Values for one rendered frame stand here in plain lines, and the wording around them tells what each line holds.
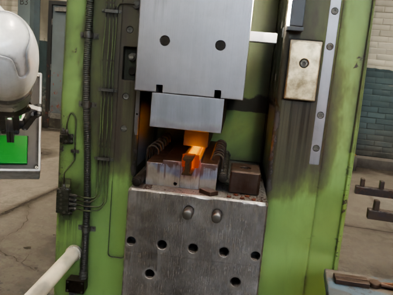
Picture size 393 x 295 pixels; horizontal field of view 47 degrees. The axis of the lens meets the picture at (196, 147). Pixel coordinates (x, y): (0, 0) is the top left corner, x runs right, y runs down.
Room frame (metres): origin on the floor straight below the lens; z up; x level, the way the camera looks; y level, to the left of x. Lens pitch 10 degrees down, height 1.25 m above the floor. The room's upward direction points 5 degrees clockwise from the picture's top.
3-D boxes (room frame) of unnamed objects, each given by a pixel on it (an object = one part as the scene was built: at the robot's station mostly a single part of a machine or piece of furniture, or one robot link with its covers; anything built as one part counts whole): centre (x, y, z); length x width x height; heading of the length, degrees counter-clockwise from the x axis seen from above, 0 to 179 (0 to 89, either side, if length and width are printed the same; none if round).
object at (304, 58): (1.35, -0.29, 1.27); 0.09 x 0.02 x 0.17; 86
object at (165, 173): (1.45, 0.02, 0.96); 0.42 x 0.20 x 0.09; 176
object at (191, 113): (1.45, 0.02, 1.13); 0.42 x 0.20 x 0.10; 176
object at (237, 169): (1.29, -0.15, 0.95); 0.12 x 0.08 x 0.06; 176
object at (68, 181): (1.40, 0.40, 0.80); 0.06 x 0.03 x 0.14; 86
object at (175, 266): (1.46, -0.04, 0.69); 0.56 x 0.38 x 0.45; 176
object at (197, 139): (1.49, -0.01, 1.05); 0.30 x 0.07 x 0.06; 176
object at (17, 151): (1.12, 0.46, 1.01); 0.07 x 0.05 x 0.07; 111
